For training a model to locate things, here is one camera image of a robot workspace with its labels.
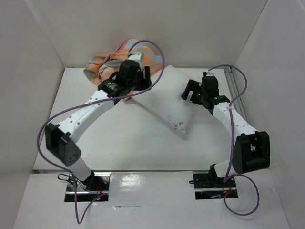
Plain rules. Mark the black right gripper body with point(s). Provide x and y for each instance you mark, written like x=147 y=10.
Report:
x=193 y=89

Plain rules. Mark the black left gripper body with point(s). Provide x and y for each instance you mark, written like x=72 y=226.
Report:
x=139 y=84

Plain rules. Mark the white pillow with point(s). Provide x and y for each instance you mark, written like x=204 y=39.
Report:
x=162 y=110

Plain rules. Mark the orange grey checked pillowcase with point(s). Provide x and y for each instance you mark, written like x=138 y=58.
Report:
x=100 y=67

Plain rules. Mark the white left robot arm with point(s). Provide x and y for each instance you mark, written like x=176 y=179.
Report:
x=61 y=139

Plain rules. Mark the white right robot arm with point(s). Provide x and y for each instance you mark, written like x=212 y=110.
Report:
x=250 y=150

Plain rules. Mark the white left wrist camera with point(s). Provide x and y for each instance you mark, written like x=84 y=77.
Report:
x=137 y=57

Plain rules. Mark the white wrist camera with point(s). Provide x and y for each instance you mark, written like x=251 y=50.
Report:
x=137 y=57
x=208 y=74

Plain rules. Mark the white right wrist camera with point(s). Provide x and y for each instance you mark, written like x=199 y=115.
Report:
x=208 y=74

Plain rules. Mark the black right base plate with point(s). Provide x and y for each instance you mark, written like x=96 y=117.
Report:
x=206 y=187

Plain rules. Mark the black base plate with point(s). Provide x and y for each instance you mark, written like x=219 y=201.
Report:
x=98 y=190
x=206 y=187

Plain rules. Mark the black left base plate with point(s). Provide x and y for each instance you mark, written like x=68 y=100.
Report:
x=98 y=190

